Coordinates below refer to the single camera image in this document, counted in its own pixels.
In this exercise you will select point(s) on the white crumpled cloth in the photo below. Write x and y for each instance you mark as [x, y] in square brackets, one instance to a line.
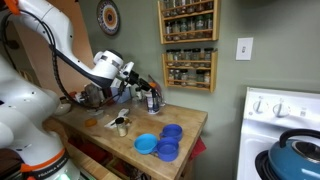
[117, 117]

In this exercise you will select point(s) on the dark blue plastic bowl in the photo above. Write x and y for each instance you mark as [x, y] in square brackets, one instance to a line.
[167, 149]

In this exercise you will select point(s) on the small orange round object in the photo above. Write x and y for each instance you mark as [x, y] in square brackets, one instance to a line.
[90, 122]

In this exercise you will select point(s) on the orange plastic lid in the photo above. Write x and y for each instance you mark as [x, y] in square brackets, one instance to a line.
[152, 85]

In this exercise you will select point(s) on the white stove knob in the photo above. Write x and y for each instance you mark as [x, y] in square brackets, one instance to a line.
[258, 106]
[280, 109]

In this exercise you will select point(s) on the glass spice jar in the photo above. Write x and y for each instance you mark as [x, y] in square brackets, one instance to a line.
[186, 55]
[208, 22]
[176, 30]
[208, 53]
[184, 28]
[196, 54]
[199, 26]
[170, 55]

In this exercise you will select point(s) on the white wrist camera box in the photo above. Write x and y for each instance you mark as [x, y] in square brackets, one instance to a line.
[127, 69]

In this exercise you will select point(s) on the light blue plastic bowl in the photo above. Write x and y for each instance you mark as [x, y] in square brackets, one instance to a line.
[145, 143]

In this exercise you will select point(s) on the wooden spice rack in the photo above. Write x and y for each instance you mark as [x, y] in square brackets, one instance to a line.
[190, 23]
[191, 71]

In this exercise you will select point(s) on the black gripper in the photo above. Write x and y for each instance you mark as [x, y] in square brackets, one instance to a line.
[135, 78]

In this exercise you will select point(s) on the decorative patterned wall plate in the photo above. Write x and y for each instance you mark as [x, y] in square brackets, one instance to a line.
[108, 16]

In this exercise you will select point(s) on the blue-label jar with white lid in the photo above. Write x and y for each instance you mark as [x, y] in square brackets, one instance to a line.
[149, 102]

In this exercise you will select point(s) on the white kitchen stove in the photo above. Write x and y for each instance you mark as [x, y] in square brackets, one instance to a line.
[276, 133]

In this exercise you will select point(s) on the wooden kitchen cart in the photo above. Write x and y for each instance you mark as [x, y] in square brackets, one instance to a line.
[143, 128]

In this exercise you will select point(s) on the black stove burner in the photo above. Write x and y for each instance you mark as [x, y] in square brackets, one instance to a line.
[261, 165]

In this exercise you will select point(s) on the large glass jar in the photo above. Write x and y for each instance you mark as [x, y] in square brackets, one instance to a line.
[91, 95]

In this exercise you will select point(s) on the blue tissue container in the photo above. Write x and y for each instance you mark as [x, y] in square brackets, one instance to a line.
[124, 95]

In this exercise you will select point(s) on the gold measuring cup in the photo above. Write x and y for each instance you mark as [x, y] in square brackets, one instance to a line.
[121, 126]

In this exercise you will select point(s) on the white ceramic bowl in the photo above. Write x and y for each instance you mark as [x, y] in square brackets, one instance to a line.
[64, 107]

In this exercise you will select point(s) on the red hanging cloth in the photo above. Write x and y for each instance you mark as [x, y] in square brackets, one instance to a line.
[198, 148]

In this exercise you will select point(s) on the white wall light switch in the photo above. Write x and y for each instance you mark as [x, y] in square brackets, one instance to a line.
[244, 48]

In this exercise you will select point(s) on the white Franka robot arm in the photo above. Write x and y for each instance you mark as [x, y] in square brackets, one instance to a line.
[26, 110]

